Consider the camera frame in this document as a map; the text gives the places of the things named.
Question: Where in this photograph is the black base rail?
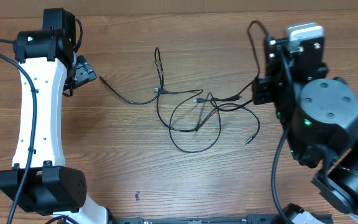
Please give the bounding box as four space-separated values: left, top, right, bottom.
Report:
104 202 334 224

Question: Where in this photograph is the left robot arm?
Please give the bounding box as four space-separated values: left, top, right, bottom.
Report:
0 8 114 223

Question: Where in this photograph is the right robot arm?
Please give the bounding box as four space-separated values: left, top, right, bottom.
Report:
252 35 358 218

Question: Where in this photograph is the thin black USB-C cable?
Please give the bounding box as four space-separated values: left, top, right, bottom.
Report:
99 46 260 154

